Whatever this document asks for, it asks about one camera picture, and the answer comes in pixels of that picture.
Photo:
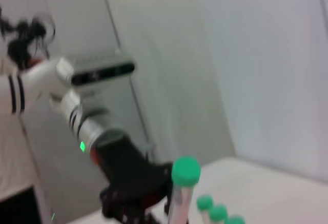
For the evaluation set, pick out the black handheld controller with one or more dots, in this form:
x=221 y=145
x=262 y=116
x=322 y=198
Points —
x=20 y=47

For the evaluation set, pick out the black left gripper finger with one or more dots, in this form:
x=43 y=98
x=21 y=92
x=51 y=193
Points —
x=167 y=188

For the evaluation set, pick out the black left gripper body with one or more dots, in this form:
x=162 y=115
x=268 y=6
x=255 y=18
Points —
x=128 y=178

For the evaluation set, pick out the green-capped clear test tube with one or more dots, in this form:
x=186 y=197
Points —
x=218 y=213
x=235 y=220
x=185 y=171
x=205 y=202

